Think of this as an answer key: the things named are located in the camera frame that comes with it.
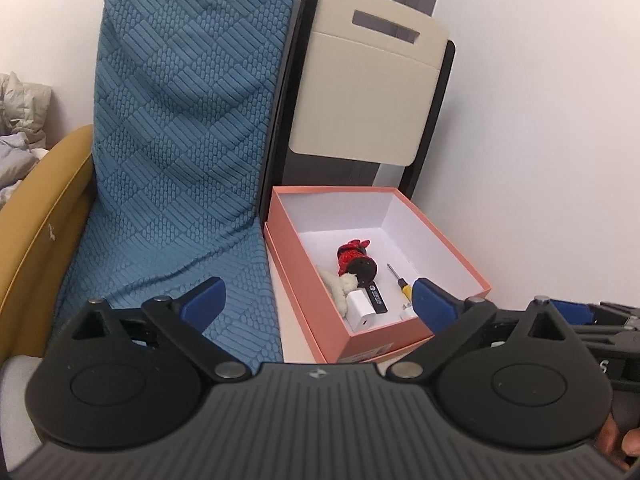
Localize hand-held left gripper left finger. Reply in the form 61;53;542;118
70;276;252;382

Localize yellow screwdriver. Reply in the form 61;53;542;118
387;262;416;306

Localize beige plush toy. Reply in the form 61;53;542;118
316;267;358;315

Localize person's right hand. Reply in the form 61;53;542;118
596;410;640;472

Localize blue textured chair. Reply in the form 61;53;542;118
52;0;296;367

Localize beige folding chair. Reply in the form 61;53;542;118
262;0;457;221

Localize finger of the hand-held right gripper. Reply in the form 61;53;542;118
550;300;640;335

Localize red and black spring toy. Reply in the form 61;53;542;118
336;240;379;282

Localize beige puffy blanket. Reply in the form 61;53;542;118
0;72;53;147

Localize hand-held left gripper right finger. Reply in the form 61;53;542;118
386;277;577;380

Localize black rectangular device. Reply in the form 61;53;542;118
364;284;390;313

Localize yellow bed frame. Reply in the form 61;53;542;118
0;125;97;361

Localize grey duvet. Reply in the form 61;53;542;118
0;132;43;206

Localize pink cardboard box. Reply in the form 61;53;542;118
267;186;492;363

